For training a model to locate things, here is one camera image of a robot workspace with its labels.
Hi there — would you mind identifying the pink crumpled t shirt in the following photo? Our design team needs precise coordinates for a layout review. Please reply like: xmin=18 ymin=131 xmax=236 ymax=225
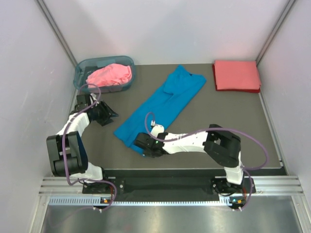
xmin=86 ymin=63 xmax=133 ymax=87

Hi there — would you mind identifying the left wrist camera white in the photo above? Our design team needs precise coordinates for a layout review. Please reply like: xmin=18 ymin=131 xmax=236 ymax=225
xmin=90 ymin=93 xmax=99 ymax=106

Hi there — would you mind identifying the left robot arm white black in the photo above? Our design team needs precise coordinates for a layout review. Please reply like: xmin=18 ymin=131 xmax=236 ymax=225
xmin=46 ymin=94 xmax=119 ymax=193

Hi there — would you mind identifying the teal plastic basket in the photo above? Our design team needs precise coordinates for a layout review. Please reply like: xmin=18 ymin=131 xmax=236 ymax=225
xmin=73 ymin=55 xmax=136 ymax=93

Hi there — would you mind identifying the grey slotted cable duct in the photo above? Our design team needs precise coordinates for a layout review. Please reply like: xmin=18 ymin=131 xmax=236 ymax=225
xmin=48 ymin=195 xmax=246 ymax=207

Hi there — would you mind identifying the blue t shirt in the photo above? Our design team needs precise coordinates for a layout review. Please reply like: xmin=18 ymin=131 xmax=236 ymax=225
xmin=114 ymin=65 xmax=206 ymax=155

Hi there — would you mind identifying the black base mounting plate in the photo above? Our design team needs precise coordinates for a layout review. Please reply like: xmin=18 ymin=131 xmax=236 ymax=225
xmin=82 ymin=169 xmax=256 ymax=198

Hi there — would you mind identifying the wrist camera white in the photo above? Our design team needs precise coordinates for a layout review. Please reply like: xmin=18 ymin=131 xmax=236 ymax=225
xmin=151 ymin=120 xmax=165 ymax=137
xmin=90 ymin=93 xmax=99 ymax=106

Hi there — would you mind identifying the folded coral pink t shirt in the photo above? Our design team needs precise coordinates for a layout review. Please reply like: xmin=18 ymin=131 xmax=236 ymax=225
xmin=214 ymin=60 xmax=261 ymax=90

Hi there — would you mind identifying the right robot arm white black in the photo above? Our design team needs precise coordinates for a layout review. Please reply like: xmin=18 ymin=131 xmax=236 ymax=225
xmin=134 ymin=124 xmax=245 ymax=192

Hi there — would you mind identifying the folded dark red t shirt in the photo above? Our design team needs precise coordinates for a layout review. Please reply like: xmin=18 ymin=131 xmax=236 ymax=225
xmin=212 ymin=64 xmax=260 ymax=94

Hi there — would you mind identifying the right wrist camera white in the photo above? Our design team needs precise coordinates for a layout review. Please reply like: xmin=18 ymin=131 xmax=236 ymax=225
xmin=151 ymin=120 xmax=165 ymax=137

